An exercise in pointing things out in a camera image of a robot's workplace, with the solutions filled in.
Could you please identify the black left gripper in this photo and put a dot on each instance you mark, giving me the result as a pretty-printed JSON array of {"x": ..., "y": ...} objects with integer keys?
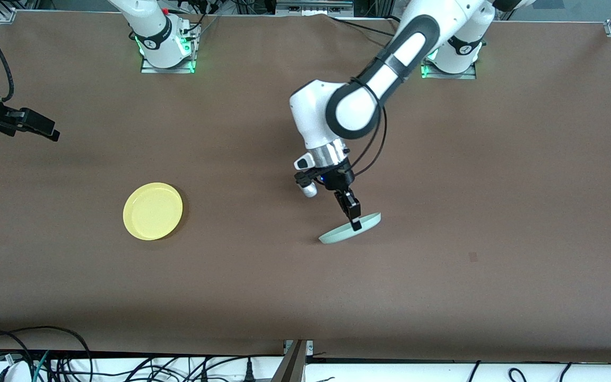
[{"x": 339, "y": 181}]

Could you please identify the pale green plate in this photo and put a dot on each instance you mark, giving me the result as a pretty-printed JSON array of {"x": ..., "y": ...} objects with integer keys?
[{"x": 337, "y": 236}]

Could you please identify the yellow plate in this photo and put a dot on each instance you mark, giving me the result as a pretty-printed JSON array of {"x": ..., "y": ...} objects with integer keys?
[{"x": 153, "y": 211}]

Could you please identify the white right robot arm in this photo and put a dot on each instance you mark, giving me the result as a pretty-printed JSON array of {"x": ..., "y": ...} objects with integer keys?
[{"x": 157, "y": 32}]

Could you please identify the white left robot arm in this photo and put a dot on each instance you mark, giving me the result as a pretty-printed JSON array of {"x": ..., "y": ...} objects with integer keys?
[{"x": 358, "y": 106}]

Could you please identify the brown table cover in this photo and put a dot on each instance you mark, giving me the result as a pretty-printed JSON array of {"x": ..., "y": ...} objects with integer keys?
[{"x": 231, "y": 159}]

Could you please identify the white lower shelf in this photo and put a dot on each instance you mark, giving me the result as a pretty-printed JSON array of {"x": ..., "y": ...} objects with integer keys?
[{"x": 390, "y": 374}]

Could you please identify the black power plug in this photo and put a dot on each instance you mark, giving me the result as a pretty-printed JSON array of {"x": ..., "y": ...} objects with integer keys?
[{"x": 250, "y": 374}]

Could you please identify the aluminium corner bracket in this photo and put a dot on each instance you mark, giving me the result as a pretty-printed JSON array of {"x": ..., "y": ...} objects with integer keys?
[{"x": 6, "y": 16}]

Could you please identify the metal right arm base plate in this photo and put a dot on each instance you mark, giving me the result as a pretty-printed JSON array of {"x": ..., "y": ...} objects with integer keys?
[{"x": 149, "y": 68}]

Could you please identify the aluminium profile bracket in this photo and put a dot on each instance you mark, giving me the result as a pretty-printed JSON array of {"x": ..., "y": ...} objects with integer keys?
[{"x": 292, "y": 366}]

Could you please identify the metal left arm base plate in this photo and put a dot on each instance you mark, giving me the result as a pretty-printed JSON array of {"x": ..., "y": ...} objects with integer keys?
[{"x": 470, "y": 75}]

